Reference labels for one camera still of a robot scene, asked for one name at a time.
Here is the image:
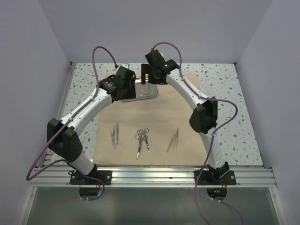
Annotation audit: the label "steel instrument tray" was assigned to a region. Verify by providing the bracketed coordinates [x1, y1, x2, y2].
[120, 77, 158, 103]

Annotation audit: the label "steel surgical scissors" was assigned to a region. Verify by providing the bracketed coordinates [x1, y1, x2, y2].
[139, 128, 150, 152]

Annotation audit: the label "beige cloth wrap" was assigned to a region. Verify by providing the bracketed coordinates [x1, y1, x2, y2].
[93, 85, 206, 166]

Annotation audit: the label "steel forceps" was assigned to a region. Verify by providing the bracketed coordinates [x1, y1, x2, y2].
[173, 128, 179, 150]

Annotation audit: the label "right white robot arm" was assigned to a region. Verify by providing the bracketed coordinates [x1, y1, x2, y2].
[141, 60, 230, 184]

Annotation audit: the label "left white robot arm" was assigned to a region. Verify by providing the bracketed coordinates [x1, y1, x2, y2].
[46, 75, 135, 184]

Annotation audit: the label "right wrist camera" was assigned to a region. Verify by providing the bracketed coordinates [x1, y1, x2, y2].
[145, 50, 165, 68]

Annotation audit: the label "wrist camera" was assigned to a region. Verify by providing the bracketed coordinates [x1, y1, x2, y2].
[116, 66, 136, 83]
[145, 50, 165, 68]

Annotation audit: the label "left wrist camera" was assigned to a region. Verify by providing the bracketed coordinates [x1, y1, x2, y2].
[116, 66, 136, 83]

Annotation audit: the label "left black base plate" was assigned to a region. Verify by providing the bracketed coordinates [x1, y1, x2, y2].
[68, 169, 113, 185]

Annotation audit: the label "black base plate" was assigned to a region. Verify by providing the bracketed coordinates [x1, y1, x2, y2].
[197, 170, 237, 186]
[68, 169, 113, 185]

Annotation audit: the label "aluminium rail frame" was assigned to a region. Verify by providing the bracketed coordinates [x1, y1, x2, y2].
[30, 166, 277, 188]

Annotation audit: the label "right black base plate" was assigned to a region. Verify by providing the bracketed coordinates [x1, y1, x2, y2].
[197, 170, 237, 186]

